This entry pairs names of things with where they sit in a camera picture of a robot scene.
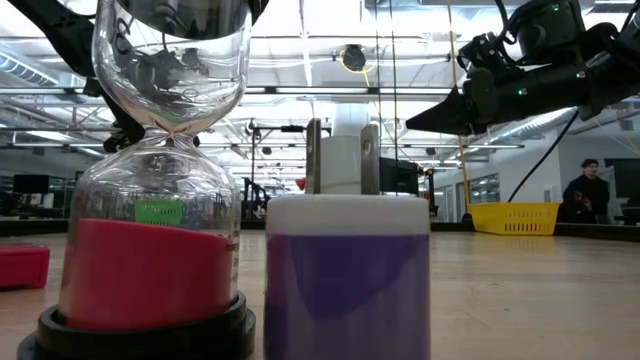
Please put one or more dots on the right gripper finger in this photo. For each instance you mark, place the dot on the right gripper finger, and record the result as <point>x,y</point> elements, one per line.
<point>445,117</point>

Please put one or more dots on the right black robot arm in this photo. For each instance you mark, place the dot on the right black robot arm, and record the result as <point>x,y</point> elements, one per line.
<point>550,25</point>

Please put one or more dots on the red flat box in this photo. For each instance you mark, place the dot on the red flat box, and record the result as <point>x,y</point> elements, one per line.
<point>22,265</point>

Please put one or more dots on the black monitor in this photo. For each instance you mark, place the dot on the black monitor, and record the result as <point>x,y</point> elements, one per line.
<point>31,184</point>

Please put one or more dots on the yellow plastic bin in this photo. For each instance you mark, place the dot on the yellow plastic bin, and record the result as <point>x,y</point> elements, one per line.
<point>515,217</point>

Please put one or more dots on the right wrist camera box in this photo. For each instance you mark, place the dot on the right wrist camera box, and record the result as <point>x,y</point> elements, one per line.
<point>482,52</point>

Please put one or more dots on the green plastic bin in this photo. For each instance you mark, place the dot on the green plastic bin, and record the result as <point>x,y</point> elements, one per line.
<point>159,212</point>

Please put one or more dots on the person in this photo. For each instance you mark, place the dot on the person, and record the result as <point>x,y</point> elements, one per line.
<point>585,192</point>

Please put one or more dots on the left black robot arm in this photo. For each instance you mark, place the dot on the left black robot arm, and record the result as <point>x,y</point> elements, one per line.
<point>55,25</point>

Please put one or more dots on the black round ceiling device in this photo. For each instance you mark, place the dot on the black round ceiling device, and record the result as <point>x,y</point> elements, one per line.
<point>354,58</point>

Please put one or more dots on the black light stand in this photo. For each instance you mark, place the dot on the black light stand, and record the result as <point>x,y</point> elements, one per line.
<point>292,128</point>

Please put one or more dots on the black background robot arm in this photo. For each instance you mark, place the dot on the black background robot arm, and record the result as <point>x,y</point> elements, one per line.
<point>252,192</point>

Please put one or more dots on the black perforated case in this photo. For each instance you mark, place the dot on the black perforated case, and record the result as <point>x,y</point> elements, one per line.
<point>398,176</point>

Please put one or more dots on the grey metal post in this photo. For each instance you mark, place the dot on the grey metal post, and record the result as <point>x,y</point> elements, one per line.
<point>313,155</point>
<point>370,160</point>

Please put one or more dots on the purple jar with white lid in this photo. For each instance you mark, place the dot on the purple jar with white lid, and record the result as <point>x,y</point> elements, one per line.
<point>347,290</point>

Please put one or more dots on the pink sand hourglass black caps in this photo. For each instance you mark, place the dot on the pink sand hourglass black caps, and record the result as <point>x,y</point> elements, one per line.
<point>150,275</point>

